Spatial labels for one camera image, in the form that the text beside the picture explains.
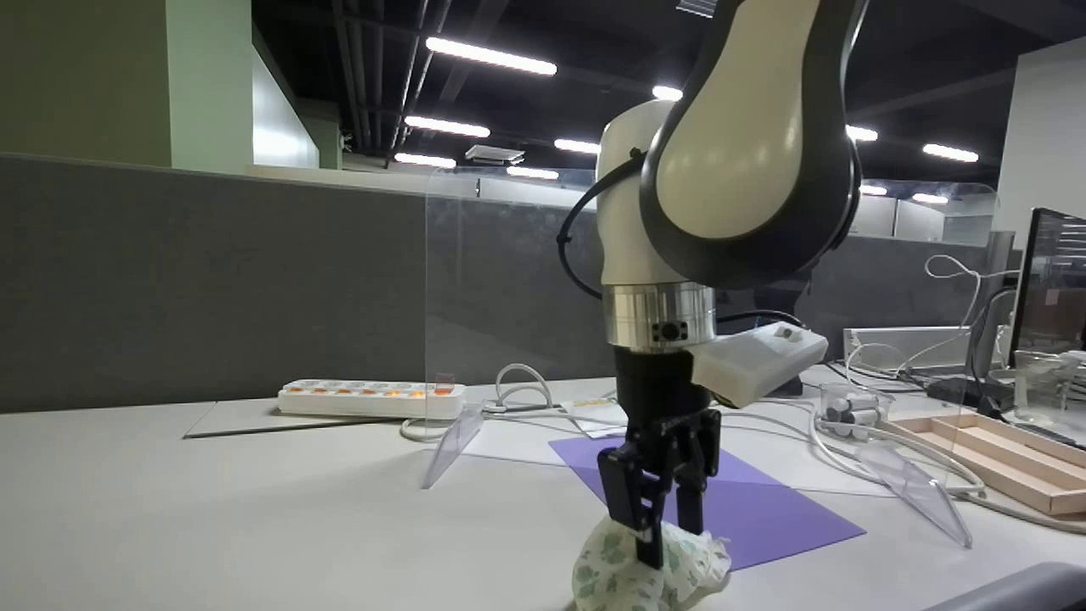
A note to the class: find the long ceiling light tube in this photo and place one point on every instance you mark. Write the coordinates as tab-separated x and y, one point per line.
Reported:
444	126
424	159
491	56
579	148
951	152

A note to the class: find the white cloth with green print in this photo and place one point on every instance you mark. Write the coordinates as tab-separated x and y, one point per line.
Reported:
684	570

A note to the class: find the black computer monitor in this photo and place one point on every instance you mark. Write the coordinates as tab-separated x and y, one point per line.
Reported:
1053	283

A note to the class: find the wooden tray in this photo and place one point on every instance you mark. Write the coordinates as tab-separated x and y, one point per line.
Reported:
996	453

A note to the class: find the white power strip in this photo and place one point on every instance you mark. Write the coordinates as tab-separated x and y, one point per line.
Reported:
369	399

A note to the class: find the white plug adapter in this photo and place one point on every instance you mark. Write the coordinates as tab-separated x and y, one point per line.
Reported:
849	416

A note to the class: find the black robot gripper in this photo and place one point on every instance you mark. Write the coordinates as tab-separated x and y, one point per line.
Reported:
659	392

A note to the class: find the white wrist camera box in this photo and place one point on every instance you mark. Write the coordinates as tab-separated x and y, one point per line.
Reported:
757	361

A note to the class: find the thin dark rod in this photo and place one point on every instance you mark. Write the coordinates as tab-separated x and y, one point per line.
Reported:
260	430

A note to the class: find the grey desk partition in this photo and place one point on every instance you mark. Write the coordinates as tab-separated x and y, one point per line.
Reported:
225	283

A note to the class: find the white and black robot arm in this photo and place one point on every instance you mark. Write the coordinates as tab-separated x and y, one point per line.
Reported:
735	148

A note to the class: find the purple paper sheet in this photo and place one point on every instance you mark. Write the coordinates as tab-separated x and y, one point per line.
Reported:
781	509

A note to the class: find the green pillar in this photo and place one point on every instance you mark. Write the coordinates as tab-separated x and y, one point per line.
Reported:
124	80

